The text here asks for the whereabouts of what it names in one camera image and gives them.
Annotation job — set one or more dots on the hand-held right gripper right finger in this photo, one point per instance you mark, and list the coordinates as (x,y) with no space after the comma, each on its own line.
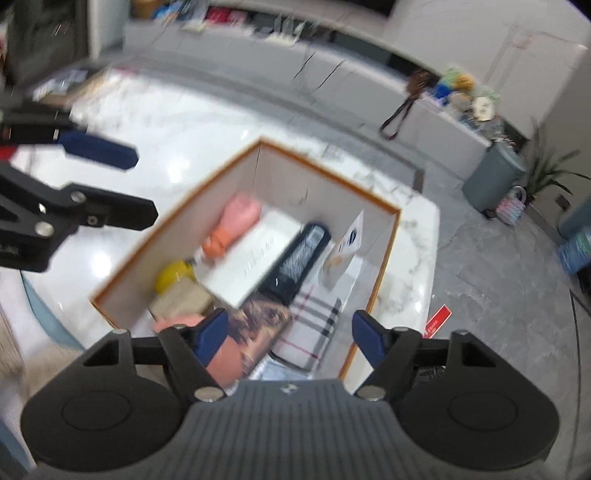
(367,339)

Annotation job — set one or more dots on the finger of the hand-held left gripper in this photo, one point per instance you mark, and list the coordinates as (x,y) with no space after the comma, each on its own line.
(106,212)
(101,150)

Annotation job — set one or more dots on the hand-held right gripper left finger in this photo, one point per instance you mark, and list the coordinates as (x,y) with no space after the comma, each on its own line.
(211,334)

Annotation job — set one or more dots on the white squeeze tube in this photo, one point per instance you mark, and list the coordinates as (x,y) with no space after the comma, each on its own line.
(341,254)

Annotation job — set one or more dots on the dark blue tube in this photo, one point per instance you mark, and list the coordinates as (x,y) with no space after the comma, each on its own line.
(295,263)

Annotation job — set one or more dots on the orange-rimmed cardboard box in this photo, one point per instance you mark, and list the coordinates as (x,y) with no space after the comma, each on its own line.
(277,184)

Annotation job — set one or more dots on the salmon pink object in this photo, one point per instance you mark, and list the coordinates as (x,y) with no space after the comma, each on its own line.
(224,364)

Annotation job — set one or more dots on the beige block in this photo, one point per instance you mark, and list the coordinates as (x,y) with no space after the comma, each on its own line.
(182,300)

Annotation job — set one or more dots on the brown printed booklet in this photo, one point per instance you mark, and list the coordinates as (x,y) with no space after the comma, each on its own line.
(258,327)

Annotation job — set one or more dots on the plaid pouch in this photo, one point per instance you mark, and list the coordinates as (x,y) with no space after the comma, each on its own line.
(309,327)

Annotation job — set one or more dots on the yellow round object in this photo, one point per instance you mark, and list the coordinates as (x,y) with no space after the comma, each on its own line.
(173,277)

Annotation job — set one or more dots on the red floor sticker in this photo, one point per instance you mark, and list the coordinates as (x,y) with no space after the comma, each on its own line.
(437,319)

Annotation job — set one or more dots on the light blue packet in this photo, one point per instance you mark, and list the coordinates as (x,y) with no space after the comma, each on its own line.
(277,369)

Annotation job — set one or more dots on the printed magazine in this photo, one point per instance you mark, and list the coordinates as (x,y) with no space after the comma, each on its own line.
(69,83)

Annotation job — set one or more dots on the white flat box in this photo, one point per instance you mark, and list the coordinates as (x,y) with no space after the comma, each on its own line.
(258,258)

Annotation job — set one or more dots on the pink bottle with orange cap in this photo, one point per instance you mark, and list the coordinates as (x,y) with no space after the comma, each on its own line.
(235,217)

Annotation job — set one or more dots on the red box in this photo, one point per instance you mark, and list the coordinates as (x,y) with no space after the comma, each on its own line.
(226,16)

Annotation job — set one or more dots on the woven pastel basket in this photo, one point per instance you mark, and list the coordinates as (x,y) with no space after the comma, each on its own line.
(510,210)

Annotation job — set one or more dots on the marble tv bench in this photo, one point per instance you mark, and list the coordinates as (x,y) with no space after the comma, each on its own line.
(277,60)

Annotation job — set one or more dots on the grey trash bin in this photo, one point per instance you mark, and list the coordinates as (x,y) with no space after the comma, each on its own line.
(494,177)

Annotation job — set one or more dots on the white router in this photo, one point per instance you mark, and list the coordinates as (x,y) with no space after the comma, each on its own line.
(281,39)

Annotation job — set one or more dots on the blue patterned bag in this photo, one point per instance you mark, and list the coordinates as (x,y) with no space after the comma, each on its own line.
(577,254)

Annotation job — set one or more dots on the potted green plant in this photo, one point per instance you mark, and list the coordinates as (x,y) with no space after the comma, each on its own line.
(545,170)

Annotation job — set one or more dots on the yellow plush toy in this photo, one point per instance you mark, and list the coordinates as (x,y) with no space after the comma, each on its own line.
(464,81)

